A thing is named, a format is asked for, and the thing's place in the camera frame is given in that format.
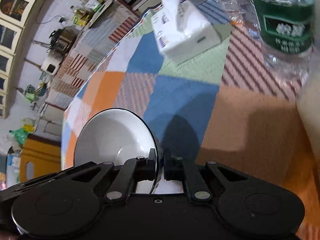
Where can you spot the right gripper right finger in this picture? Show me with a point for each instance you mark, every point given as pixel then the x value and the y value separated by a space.
pixel 183 170

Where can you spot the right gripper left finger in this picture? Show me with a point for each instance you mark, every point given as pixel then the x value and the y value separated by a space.
pixel 138 172

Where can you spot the white ribbed bowl far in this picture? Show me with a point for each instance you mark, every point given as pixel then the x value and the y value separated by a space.
pixel 116 135

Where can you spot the patchwork tablecloth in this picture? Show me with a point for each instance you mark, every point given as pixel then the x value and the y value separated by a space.
pixel 223 104

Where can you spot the wooden chair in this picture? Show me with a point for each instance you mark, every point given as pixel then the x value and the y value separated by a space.
pixel 39 156

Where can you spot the white rice cooker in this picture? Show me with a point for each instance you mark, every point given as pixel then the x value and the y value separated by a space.
pixel 51 64

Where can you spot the white tissue pack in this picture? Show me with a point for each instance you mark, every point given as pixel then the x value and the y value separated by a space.
pixel 181 31

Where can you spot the bag of rice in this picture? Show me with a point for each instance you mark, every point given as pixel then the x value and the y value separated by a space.
pixel 308 105

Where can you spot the black pressure cooker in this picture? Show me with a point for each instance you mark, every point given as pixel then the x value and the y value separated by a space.
pixel 62 40

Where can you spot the striped counter cloth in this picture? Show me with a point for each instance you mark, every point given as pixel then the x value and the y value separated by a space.
pixel 91 46

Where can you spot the cutting board on counter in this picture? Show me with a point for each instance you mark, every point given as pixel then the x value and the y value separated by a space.
pixel 100 11

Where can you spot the red label water bottle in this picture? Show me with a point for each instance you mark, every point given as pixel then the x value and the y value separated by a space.
pixel 240 12

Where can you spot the green label water bottle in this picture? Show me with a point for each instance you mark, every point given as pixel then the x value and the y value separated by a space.
pixel 286 32

